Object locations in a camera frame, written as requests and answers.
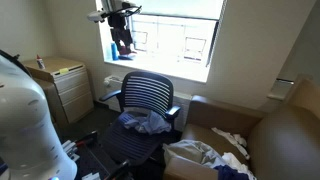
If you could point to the black slatted office chair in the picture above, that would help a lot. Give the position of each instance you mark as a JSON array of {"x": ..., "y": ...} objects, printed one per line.
[{"x": 146, "y": 90}]

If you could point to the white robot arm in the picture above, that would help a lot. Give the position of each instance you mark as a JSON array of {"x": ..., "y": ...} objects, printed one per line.
[{"x": 26, "y": 126}]

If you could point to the tan sofa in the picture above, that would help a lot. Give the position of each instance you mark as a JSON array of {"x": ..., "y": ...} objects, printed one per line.
[{"x": 286, "y": 143}]

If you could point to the white crumpled cloth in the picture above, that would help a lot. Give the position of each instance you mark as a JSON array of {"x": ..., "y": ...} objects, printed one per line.
[{"x": 238, "y": 163}]

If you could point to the red white small bottle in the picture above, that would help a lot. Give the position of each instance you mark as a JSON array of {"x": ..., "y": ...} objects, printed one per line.
[{"x": 40, "y": 62}]

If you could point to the red cap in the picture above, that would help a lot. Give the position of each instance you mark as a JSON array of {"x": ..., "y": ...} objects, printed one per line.
[{"x": 125, "y": 50}]

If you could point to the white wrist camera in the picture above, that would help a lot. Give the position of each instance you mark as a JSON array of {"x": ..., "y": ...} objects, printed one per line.
[{"x": 96, "y": 16}]

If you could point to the light wood filing cabinet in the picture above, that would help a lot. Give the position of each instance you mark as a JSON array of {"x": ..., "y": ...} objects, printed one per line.
[{"x": 73, "y": 90}]

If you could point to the white cloth strip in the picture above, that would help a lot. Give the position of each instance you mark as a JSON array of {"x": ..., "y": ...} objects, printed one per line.
[{"x": 230, "y": 137}]

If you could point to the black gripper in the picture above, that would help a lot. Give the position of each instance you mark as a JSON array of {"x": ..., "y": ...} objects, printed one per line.
[{"x": 117, "y": 20}]

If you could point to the pale grey crumpled cloth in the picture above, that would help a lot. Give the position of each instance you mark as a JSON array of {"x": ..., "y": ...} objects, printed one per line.
[{"x": 190, "y": 150}]

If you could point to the blue bottle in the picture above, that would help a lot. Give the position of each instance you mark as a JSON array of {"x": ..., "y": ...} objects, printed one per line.
[{"x": 114, "y": 51}]

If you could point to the navy blue cloth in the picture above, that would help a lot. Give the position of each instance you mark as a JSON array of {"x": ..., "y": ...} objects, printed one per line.
[{"x": 230, "y": 173}]

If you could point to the light blue t-shirt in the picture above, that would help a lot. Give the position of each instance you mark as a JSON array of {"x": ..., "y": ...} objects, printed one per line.
[{"x": 146, "y": 122}]

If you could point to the yellow sticky note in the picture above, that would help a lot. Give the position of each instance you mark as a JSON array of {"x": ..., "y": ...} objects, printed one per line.
[{"x": 64, "y": 71}]

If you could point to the window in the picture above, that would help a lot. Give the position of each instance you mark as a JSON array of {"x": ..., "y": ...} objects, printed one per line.
[{"x": 166, "y": 50}]

